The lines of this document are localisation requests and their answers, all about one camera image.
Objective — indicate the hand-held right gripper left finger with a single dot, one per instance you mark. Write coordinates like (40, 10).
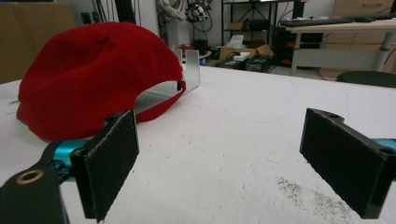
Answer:
(104, 168)

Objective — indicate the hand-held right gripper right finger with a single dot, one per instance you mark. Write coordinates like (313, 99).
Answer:
(345, 161)

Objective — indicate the black metal shelf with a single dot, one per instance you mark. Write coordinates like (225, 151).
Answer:
(249, 21)

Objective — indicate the open cardboard box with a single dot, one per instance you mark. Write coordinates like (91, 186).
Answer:
(246, 51)

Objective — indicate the clear acrylic stand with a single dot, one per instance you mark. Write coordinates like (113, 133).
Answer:
(191, 70)

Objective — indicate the red baseball cap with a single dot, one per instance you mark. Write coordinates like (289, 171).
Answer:
(93, 77)

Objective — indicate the dark round stool seat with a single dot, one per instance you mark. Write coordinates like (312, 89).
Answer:
(369, 78)

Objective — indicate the large cardboard sheet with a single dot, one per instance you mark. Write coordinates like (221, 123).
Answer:
(28, 34)

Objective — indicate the white desk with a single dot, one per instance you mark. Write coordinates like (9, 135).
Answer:
(339, 40)

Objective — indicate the black equipment case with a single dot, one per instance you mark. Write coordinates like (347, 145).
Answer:
(257, 63)

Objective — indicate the black keyboard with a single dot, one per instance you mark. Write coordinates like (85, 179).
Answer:
(316, 22)

